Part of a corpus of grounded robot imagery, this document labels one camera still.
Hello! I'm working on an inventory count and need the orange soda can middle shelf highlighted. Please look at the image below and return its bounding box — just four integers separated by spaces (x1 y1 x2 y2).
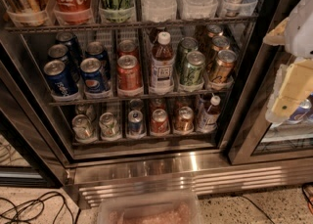
117 55 144 97

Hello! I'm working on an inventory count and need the pepsi can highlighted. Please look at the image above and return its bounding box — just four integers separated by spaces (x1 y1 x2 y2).
48 44 80 82
80 58 111 94
44 60 79 102

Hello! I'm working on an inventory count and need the silver can bottom left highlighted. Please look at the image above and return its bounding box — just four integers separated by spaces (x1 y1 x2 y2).
72 114 96 144

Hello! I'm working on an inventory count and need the orange soda can front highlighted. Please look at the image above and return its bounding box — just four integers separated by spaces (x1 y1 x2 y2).
174 106 194 134

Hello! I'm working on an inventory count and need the silver green can bottom shelf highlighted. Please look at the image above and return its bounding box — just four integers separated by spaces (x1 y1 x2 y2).
99 112 121 141

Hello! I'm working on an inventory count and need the gold can middle rear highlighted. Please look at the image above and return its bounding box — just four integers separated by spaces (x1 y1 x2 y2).
206 34 231 69

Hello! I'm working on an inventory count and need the tea bottle middle shelf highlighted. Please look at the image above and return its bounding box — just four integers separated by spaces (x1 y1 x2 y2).
150 31 175 95

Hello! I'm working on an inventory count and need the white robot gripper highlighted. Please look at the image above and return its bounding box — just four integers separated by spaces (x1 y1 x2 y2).
263 0 313 123

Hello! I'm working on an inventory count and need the tea bottle bottom shelf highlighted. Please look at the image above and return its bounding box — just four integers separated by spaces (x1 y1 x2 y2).
197 95 221 133

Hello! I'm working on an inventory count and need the tea bottle shelf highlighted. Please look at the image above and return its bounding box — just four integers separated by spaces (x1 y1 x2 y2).
197 95 221 133
150 31 175 95

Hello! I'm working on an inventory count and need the pepsi can back left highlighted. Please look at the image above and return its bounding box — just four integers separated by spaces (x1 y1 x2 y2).
48 44 80 82

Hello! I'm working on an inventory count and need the clear plastic bin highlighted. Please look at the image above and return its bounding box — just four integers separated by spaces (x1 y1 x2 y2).
97 191 204 224

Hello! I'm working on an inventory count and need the red soda can bottom shelf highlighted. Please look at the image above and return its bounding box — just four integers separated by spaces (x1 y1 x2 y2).
151 109 169 136

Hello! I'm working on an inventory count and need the gold can front middle shelf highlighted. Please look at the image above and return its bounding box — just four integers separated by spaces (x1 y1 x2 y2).
206 50 237 90

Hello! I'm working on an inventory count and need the blue silver can bottom shelf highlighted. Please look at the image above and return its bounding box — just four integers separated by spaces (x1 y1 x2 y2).
128 110 144 137

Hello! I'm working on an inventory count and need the black floor cable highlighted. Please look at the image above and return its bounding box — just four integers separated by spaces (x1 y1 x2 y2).
0 191 82 224

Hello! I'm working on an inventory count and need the blue can right fridge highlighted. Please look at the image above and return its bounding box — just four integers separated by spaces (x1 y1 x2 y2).
288 99 312 124

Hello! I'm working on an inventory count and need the green can rear middle shelf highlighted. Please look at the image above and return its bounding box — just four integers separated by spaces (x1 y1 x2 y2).
176 37 199 71

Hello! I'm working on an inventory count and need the green can front middle shelf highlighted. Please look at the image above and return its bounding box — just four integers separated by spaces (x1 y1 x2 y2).
179 51 205 91

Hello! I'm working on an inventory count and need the pepsi can front left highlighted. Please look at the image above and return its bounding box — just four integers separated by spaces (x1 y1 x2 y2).
44 60 79 102

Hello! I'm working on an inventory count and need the fridge door frame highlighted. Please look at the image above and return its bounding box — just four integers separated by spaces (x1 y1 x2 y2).
223 0 312 165

